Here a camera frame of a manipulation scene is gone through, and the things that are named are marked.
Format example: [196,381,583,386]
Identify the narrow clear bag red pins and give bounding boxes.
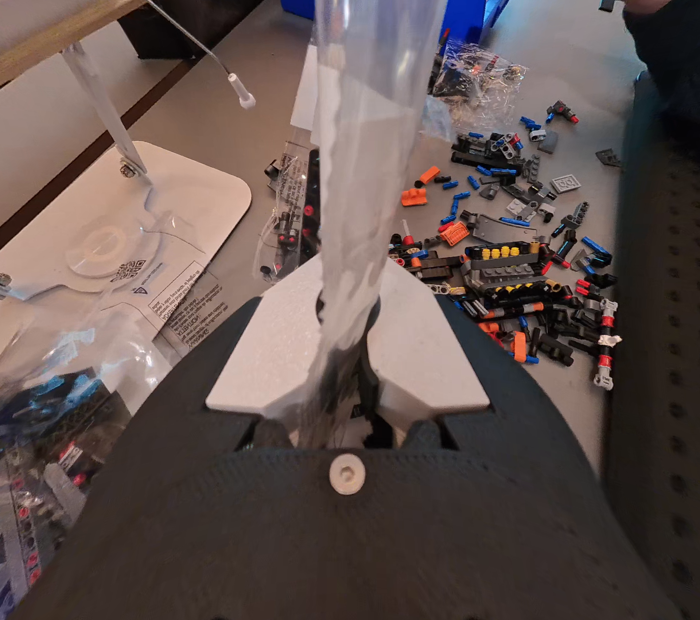
[256,139,324,285]

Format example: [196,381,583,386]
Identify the lego car chassis assembly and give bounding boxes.
[459,243,576,316]

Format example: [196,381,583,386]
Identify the small clear bag mixed pieces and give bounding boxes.
[425,30,530,141]

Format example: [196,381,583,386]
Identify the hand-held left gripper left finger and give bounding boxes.
[207,256,329,448]

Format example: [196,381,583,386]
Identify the loose grey curved lego panel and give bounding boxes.
[471,214,540,245]

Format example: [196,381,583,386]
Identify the white book stand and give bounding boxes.
[0,0,258,328]

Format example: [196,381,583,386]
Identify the black perforated mat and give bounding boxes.
[602,73,700,620]

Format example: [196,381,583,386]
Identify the scattered loose lego pieces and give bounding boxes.
[388,0,624,392]

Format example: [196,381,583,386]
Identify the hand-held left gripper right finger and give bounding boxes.
[361,255,491,448]

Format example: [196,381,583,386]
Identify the person's right forearm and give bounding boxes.
[623,0,700,151]

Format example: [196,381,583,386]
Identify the clear bag of lego pieces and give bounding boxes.
[298,0,467,448]

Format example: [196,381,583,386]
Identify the small bag of black parts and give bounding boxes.
[0,215,233,610]

